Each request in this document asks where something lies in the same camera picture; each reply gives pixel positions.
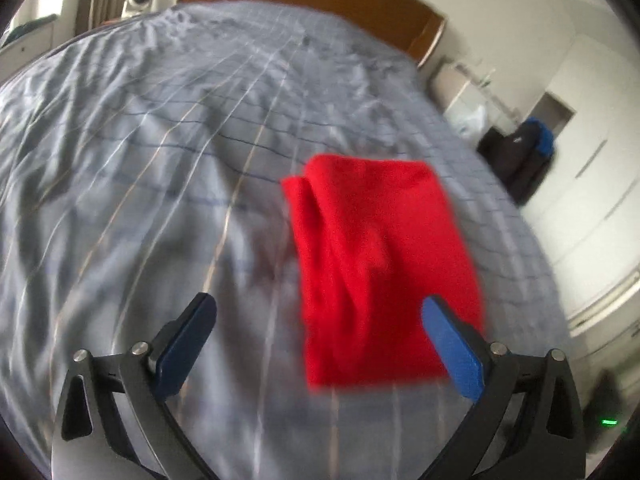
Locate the grey plaid bed duvet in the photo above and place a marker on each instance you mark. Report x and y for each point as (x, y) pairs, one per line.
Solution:
(141, 163)

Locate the blue garment on chair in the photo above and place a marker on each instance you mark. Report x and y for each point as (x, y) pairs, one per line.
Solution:
(545, 142)

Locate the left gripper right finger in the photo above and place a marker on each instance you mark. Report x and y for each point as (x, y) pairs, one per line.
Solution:
(547, 440)

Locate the red knit sweater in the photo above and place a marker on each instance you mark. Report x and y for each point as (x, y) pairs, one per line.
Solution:
(374, 238)

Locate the white plastic bag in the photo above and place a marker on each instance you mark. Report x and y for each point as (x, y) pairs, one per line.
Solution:
(472, 126)

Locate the small white fan heater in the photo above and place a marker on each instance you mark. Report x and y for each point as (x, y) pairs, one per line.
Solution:
(135, 7)

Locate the black jacket on chair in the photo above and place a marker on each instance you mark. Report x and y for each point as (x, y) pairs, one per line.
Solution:
(515, 162)

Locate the white bedside desk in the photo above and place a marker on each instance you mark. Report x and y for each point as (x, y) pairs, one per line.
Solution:
(455, 91)

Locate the white low dresser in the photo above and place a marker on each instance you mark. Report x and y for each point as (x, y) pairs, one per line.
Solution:
(22, 51)

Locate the white wardrobe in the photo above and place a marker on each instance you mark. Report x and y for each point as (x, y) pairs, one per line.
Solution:
(586, 212)

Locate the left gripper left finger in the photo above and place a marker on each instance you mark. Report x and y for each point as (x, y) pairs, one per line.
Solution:
(112, 420)

